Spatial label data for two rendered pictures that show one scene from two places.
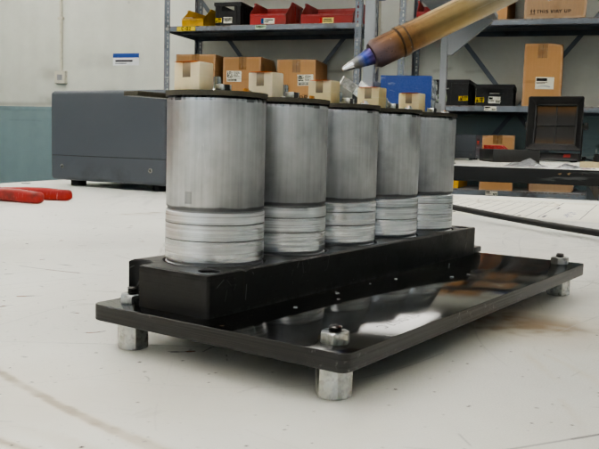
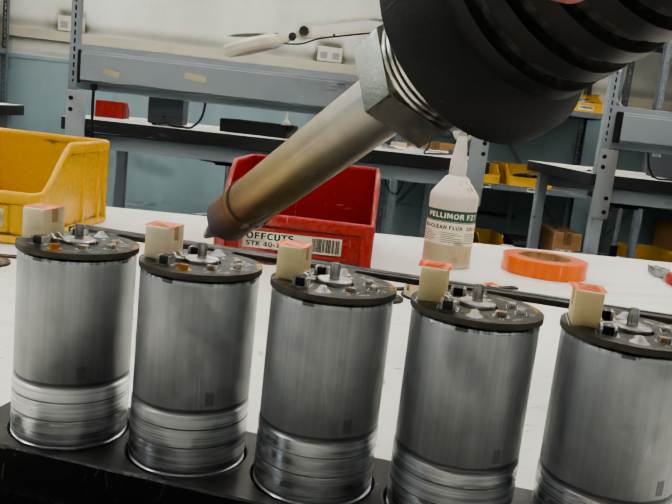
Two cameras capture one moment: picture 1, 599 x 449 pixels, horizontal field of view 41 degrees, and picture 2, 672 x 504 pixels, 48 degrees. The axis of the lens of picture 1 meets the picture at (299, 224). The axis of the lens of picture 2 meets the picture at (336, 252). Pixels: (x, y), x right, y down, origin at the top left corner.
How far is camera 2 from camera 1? 24 cm
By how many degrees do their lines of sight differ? 66
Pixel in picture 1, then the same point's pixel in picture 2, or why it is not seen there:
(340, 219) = (260, 446)
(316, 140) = (166, 325)
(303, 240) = (142, 448)
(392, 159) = (415, 390)
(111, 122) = not seen: outside the picture
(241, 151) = (25, 315)
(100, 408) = not seen: outside the picture
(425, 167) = (561, 430)
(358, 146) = (285, 351)
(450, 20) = (262, 177)
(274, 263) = (55, 455)
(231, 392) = not seen: outside the picture
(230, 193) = (17, 357)
